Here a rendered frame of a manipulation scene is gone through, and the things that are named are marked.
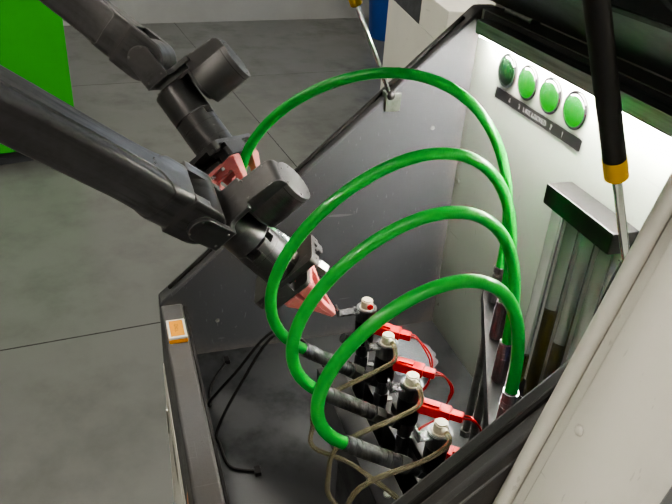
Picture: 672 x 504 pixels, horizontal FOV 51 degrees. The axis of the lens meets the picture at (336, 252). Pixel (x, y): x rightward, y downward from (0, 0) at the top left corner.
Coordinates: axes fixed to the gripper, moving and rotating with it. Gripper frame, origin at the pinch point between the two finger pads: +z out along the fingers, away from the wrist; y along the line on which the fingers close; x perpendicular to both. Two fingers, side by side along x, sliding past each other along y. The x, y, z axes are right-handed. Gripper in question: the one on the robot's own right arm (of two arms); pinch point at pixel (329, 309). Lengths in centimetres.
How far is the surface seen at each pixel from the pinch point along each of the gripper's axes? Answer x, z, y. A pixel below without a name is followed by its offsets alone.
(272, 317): -11.1, -10.0, -0.6
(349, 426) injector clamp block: -7.4, 12.2, -7.9
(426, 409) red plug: -16.0, 9.9, 5.6
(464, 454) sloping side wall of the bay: -30.4, 4.5, 11.4
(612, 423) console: -38.7, 1.7, 25.7
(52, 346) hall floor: 132, 15, -143
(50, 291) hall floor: 167, 7, -151
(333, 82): 9.2, -20.5, 19.7
